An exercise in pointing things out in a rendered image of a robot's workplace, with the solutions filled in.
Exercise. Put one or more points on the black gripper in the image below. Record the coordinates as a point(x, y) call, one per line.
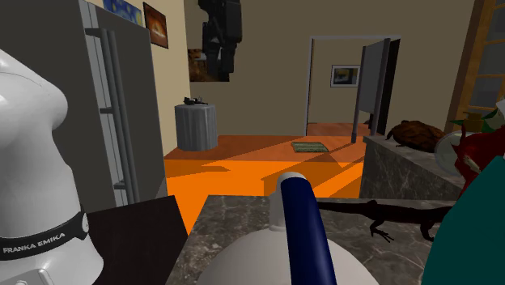
point(221, 23)

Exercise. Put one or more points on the black lizard figure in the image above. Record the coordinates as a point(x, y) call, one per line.
point(398, 215)

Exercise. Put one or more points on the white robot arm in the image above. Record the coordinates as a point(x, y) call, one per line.
point(31, 177)

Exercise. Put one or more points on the wooden framed window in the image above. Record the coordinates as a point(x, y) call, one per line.
point(479, 59)

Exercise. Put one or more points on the dark robot stand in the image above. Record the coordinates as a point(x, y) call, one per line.
point(138, 240)

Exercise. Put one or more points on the grey round bin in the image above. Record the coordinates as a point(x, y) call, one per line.
point(196, 126)

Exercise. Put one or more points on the grey refrigerator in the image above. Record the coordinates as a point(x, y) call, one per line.
point(47, 47)

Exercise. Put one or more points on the teal object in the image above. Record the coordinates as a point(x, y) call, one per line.
point(469, 233)

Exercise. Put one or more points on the blue wall picture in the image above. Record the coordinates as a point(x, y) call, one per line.
point(122, 10)

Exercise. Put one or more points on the brown wall picture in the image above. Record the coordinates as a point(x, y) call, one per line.
point(195, 69)

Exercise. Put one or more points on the silver round plate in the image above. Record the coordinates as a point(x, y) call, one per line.
point(446, 154)

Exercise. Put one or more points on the brown lumpy object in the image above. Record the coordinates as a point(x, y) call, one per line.
point(416, 136)

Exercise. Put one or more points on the small framed wall picture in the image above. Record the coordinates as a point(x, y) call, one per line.
point(345, 75)

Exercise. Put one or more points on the orange dark wall picture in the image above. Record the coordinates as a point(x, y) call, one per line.
point(156, 25)

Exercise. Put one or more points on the red green figure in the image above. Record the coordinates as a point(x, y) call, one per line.
point(483, 152)

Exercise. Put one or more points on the green floor mat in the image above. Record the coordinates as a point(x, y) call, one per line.
point(309, 147)

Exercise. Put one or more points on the grey open door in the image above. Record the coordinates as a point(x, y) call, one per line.
point(371, 83)

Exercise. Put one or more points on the black object on bin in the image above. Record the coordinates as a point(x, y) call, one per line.
point(194, 101)

